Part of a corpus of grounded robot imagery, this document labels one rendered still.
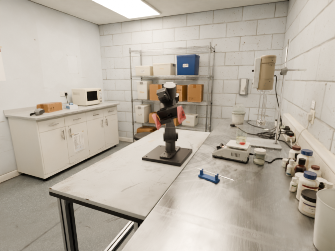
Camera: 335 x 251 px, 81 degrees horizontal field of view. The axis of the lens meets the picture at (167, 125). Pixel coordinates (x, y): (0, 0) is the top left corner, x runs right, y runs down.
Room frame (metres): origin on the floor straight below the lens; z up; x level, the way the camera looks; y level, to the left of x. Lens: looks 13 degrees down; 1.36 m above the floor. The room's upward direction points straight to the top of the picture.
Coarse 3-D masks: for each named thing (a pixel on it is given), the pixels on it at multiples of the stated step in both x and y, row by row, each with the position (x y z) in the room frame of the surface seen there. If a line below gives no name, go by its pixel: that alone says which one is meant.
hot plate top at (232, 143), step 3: (231, 141) 1.16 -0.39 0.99; (234, 141) 1.16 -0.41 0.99; (228, 144) 1.10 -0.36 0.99; (231, 144) 1.10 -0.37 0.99; (234, 144) 1.10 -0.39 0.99; (237, 144) 1.10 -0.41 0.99; (246, 144) 1.10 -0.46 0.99; (249, 144) 1.10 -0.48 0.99; (234, 147) 1.07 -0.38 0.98; (237, 147) 1.06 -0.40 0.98; (240, 147) 1.05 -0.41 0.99; (243, 147) 1.05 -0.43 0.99; (246, 147) 1.05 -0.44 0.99
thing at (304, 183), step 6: (306, 174) 0.68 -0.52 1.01; (312, 174) 0.68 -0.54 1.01; (300, 180) 0.69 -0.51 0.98; (306, 180) 0.67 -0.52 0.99; (312, 180) 0.67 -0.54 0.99; (300, 186) 0.69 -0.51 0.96; (306, 186) 0.67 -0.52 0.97; (312, 186) 0.66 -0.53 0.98; (318, 186) 0.66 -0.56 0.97; (300, 192) 0.68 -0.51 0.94
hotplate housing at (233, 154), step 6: (216, 150) 1.12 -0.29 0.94; (222, 150) 1.10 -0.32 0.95; (228, 150) 1.08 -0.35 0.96; (234, 150) 1.06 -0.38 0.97; (240, 150) 1.05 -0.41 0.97; (246, 150) 1.05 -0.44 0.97; (216, 156) 1.12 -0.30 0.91; (222, 156) 1.10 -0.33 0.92; (228, 156) 1.08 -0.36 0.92; (234, 156) 1.06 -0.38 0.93; (240, 156) 1.04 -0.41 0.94; (246, 156) 1.03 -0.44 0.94
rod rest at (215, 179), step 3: (201, 171) 0.88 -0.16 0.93; (198, 174) 0.88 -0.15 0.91; (201, 174) 0.88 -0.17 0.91; (204, 174) 0.88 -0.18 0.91; (201, 177) 0.86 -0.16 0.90; (204, 177) 0.85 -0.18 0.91; (207, 177) 0.85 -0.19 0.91; (210, 177) 0.85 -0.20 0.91; (213, 177) 0.85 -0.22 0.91; (216, 177) 0.82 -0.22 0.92; (210, 180) 0.83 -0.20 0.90; (213, 180) 0.82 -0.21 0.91; (216, 180) 0.82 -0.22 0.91; (219, 180) 0.83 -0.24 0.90
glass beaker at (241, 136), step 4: (236, 132) 1.12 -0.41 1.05; (240, 132) 1.10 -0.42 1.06; (244, 132) 1.09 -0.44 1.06; (236, 136) 1.12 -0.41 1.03; (240, 136) 1.10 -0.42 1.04; (244, 136) 1.09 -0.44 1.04; (236, 140) 1.12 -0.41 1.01; (240, 140) 1.10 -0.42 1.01; (244, 140) 1.09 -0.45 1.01; (240, 144) 1.10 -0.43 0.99; (244, 144) 1.10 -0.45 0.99
